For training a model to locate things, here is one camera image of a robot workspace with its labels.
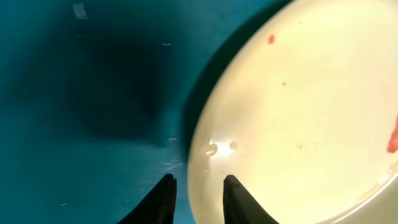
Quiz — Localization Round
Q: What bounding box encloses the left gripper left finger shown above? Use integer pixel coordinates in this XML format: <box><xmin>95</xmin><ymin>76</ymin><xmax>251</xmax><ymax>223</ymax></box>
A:
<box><xmin>118</xmin><ymin>174</ymin><xmax>177</xmax><ymax>224</ymax></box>

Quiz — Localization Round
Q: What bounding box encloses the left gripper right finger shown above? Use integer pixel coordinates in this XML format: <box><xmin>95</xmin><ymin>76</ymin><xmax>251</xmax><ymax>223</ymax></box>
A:
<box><xmin>223</xmin><ymin>175</ymin><xmax>279</xmax><ymax>224</ymax></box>

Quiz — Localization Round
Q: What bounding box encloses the light green plate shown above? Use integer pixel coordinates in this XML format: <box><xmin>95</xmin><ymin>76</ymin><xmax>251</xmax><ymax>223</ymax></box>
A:
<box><xmin>188</xmin><ymin>0</ymin><xmax>397</xmax><ymax>224</ymax></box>

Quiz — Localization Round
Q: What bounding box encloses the teal plastic tray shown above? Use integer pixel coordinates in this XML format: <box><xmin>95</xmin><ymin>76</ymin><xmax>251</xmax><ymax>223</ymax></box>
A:
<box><xmin>1</xmin><ymin>0</ymin><xmax>285</xmax><ymax>223</ymax></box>

